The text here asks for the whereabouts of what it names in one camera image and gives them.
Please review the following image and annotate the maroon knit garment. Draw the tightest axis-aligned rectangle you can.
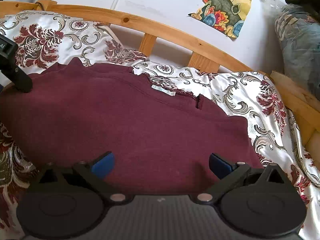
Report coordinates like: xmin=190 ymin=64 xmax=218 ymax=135
xmin=1 ymin=58 xmax=261 ymax=194

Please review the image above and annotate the white floral bedspread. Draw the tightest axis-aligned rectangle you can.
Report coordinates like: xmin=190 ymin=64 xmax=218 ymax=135
xmin=1 ymin=11 xmax=319 ymax=239

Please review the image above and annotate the grey blue bundled bedding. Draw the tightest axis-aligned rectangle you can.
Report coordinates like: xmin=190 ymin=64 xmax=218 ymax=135
xmin=275 ymin=0 xmax=319 ymax=99

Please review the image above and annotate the landscape painting poster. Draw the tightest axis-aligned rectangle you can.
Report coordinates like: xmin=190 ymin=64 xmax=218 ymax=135
xmin=189 ymin=0 xmax=252 ymax=39

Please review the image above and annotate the wooden bed frame rail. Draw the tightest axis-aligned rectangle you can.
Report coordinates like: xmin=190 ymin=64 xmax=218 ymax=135
xmin=1 ymin=0 xmax=319 ymax=158

